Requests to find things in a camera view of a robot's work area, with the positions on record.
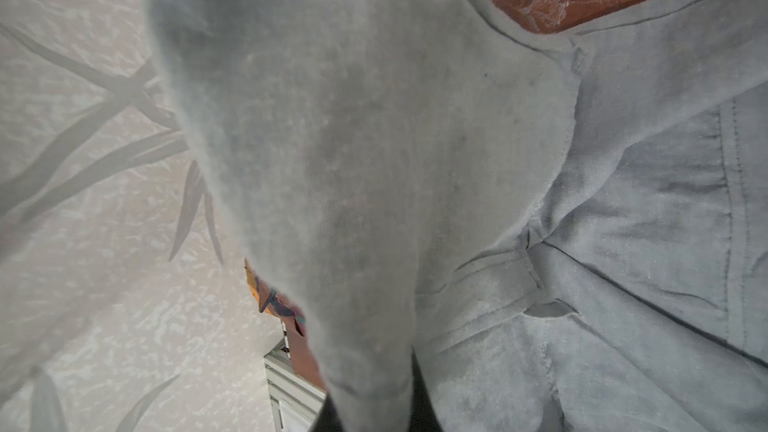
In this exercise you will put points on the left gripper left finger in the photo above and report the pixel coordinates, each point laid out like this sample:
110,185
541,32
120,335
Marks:
327,419

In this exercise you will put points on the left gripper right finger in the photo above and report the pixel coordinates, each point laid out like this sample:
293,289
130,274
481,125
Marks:
423,417

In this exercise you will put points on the grey long sleeve shirt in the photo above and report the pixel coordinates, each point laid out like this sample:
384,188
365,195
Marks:
568,231

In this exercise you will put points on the folded multicolour plaid shirt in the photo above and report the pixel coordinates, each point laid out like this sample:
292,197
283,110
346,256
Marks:
274,303

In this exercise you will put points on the aluminium front rail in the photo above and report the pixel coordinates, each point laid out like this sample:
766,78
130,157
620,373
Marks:
295,402

